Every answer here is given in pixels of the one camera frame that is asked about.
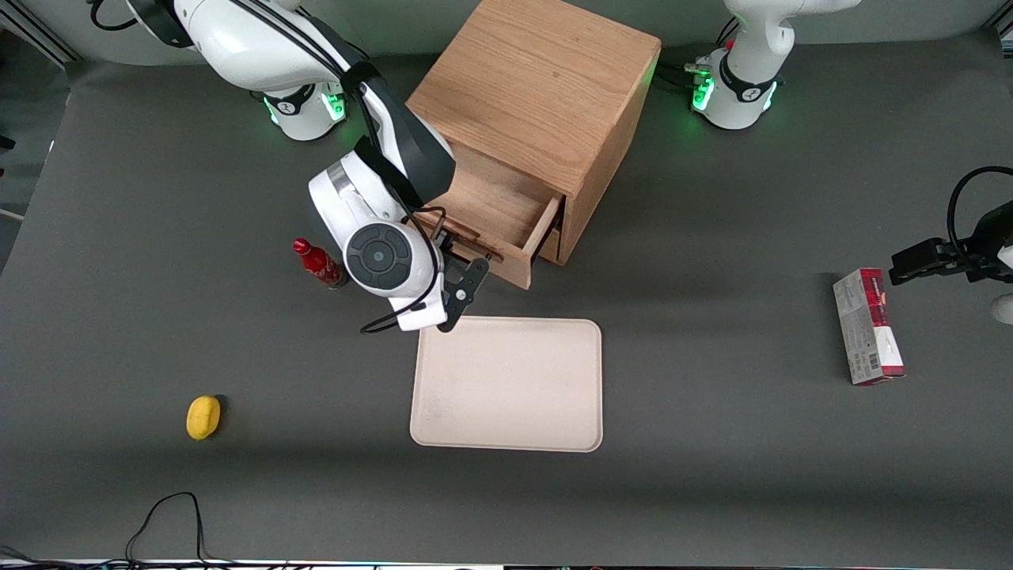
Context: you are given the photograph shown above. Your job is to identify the wooden drawer cabinet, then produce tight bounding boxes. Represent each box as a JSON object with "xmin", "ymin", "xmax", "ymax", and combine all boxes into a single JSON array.
[{"xmin": 406, "ymin": 0, "xmax": 662, "ymax": 267}]

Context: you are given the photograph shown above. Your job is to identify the black cables at left base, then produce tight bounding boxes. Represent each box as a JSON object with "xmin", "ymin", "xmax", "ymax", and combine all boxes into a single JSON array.
[{"xmin": 655, "ymin": 16, "xmax": 741, "ymax": 90}]

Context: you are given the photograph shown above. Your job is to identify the black cable at table edge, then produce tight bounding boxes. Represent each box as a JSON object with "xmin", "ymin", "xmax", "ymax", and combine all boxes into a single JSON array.
[{"xmin": 0, "ymin": 492, "xmax": 381, "ymax": 570}]

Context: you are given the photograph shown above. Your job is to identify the beige plastic tray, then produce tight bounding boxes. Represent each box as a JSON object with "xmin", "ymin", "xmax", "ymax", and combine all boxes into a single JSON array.
[{"xmin": 409, "ymin": 316, "xmax": 604, "ymax": 454}]

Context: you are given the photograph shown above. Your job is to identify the red cola bottle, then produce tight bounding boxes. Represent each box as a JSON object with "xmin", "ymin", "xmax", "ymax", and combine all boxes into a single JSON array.
[{"xmin": 292, "ymin": 237, "xmax": 347, "ymax": 290}]

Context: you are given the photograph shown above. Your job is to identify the grey and red carton box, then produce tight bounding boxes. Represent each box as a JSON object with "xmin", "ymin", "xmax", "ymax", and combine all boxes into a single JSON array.
[{"xmin": 833, "ymin": 268, "xmax": 906, "ymax": 386}]

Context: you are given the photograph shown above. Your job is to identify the yellow lemon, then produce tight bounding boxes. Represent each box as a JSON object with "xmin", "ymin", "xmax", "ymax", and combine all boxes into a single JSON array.
[{"xmin": 186, "ymin": 395, "xmax": 223, "ymax": 441}]

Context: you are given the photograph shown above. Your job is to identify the black looped cable left arm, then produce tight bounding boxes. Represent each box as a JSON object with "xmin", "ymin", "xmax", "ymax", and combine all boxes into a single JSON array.
[{"xmin": 947, "ymin": 165, "xmax": 1013, "ymax": 256}]

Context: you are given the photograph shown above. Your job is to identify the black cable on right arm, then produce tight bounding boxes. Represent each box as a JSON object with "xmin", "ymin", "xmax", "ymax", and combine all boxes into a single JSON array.
[{"xmin": 89, "ymin": 0, "xmax": 444, "ymax": 335}]

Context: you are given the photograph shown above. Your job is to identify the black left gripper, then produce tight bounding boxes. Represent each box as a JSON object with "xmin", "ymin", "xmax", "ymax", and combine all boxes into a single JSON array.
[{"xmin": 889, "ymin": 200, "xmax": 1013, "ymax": 286}]

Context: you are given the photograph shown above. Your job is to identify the dark grey table mat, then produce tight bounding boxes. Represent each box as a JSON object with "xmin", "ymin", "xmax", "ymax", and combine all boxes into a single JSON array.
[{"xmin": 0, "ymin": 32, "xmax": 1013, "ymax": 564}]

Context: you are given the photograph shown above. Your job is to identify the black metal drawer handle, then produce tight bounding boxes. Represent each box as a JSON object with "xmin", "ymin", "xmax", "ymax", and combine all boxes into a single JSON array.
[{"xmin": 440, "ymin": 234, "xmax": 505, "ymax": 265}]

